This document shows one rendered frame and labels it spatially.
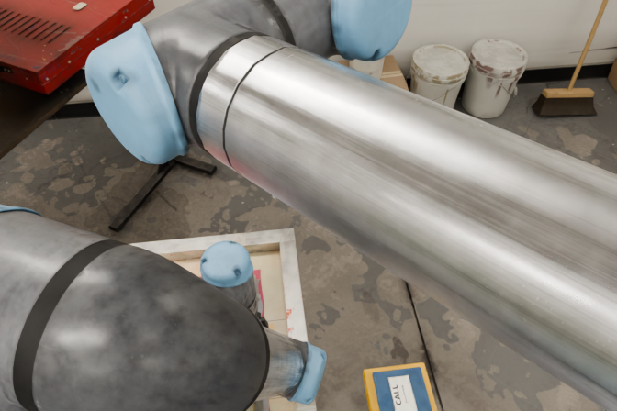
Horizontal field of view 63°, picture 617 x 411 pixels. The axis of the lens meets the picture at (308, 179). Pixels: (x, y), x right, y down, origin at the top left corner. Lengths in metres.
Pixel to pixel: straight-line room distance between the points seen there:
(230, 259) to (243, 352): 0.40
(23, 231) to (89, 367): 0.11
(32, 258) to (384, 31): 0.27
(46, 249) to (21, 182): 2.71
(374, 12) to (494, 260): 0.21
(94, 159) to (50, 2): 1.19
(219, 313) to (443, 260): 0.19
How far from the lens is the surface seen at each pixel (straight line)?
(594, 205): 0.18
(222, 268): 0.74
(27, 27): 1.92
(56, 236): 0.36
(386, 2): 0.36
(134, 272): 0.33
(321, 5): 0.34
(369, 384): 1.10
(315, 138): 0.21
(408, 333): 2.22
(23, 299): 0.34
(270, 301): 1.17
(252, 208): 2.55
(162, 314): 0.32
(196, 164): 2.75
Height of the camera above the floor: 1.98
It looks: 48 degrees down
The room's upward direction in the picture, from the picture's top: straight up
